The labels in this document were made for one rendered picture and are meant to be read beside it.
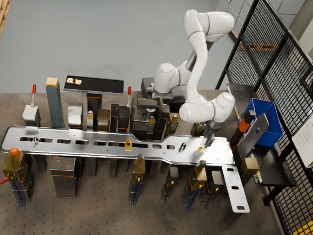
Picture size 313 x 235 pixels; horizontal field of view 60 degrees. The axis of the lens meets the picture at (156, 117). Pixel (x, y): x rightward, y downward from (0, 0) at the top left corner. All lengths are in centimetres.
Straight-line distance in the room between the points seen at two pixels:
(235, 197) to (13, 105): 173
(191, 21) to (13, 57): 281
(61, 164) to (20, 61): 255
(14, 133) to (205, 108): 109
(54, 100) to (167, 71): 85
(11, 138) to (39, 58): 232
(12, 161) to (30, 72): 229
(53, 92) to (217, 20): 109
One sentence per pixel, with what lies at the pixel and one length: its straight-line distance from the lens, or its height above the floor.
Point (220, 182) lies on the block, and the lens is 168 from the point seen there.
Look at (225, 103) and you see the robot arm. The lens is 141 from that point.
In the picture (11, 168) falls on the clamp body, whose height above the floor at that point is 106.
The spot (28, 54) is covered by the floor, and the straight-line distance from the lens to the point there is 404.
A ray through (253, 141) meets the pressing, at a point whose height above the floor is 116.
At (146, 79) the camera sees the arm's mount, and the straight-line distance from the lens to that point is 240.
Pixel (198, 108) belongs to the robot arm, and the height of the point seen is 142.
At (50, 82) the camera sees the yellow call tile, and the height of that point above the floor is 116.
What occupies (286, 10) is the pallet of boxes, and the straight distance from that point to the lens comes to 493.
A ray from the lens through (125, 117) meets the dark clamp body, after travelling 170.
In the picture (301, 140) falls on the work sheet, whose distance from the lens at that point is 183.
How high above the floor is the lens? 233
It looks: 47 degrees down
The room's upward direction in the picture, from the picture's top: 14 degrees clockwise
